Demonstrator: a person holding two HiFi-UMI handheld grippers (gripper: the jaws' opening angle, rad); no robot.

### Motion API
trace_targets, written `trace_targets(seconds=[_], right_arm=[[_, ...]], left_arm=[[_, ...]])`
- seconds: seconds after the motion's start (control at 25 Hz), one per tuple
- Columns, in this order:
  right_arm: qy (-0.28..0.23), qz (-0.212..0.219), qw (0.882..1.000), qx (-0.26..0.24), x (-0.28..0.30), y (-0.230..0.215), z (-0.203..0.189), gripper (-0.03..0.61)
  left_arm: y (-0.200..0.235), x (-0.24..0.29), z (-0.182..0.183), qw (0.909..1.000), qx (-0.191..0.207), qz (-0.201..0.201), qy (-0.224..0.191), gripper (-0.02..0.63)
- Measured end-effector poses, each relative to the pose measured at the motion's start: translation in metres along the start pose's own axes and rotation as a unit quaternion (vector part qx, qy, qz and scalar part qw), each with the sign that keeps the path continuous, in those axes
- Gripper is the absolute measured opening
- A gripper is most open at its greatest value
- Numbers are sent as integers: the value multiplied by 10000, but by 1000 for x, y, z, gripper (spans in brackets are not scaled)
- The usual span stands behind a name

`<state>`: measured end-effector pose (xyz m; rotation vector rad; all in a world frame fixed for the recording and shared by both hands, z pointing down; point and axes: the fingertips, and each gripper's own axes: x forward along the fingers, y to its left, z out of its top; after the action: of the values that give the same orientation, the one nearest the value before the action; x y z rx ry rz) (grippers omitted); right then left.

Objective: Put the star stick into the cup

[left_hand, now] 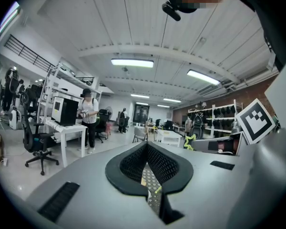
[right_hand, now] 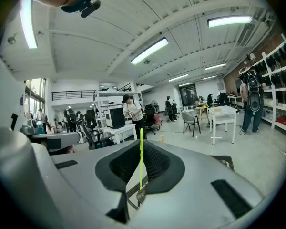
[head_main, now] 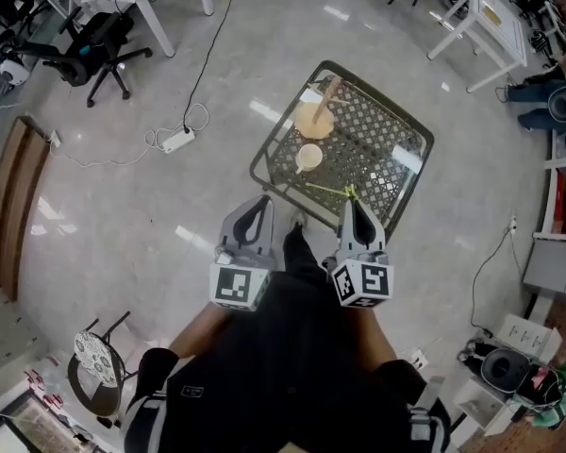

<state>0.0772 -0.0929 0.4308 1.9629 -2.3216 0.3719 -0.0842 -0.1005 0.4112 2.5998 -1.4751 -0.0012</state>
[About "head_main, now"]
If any black office chair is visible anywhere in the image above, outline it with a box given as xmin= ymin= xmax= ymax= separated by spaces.
xmin=13 ymin=7 xmax=153 ymax=109

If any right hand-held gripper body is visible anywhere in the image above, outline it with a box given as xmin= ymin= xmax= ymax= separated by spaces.
xmin=321 ymin=251 xmax=395 ymax=310

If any wooden mug stand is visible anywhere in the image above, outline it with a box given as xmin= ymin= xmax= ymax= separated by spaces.
xmin=294 ymin=75 xmax=353 ymax=140

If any white storage shelf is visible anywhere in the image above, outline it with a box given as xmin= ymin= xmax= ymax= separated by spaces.
xmin=532 ymin=127 xmax=566 ymax=243

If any black metal lattice table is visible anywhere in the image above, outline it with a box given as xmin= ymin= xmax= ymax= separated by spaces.
xmin=248 ymin=59 xmax=435 ymax=244

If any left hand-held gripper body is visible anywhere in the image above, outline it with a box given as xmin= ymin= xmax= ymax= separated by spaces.
xmin=208 ymin=247 xmax=277 ymax=311

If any white round machine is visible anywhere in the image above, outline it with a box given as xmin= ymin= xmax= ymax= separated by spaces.
xmin=0 ymin=57 xmax=29 ymax=94

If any white power cable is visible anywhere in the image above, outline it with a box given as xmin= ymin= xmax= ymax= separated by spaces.
xmin=49 ymin=103 xmax=211 ymax=168

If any floral cushion metal chair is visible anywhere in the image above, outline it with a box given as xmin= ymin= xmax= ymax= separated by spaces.
xmin=66 ymin=311 xmax=141 ymax=419

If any grey cabinet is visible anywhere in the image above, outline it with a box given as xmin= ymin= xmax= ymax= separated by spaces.
xmin=522 ymin=238 xmax=566 ymax=301

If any low white table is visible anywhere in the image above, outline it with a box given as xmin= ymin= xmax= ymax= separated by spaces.
xmin=426 ymin=0 xmax=529 ymax=93

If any black power cable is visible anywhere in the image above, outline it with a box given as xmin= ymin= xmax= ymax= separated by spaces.
xmin=182 ymin=0 xmax=242 ymax=134

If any person's right forearm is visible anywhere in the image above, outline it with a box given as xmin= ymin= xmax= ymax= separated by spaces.
xmin=346 ymin=304 xmax=397 ymax=372

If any person's left forearm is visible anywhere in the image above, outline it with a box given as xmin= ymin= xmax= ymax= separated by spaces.
xmin=167 ymin=302 xmax=235 ymax=361

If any beige cup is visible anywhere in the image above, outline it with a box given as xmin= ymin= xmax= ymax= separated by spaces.
xmin=294 ymin=143 xmax=325 ymax=175

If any white desk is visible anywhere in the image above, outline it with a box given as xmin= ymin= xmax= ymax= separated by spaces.
xmin=21 ymin=0 xmax=216 ymax=59

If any thin black floor cable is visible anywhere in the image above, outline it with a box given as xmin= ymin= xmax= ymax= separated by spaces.
xmin=470 ymin=226 xmax=515 ymax=339

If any person's black clothing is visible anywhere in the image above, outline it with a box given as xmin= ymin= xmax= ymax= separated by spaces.
xmin=122 ymin=226 xmax=452 ymax=453

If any brown wooden bench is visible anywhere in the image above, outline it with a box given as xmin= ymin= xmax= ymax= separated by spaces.
xmin=0 ymin=115 xmax=52 ymax=301

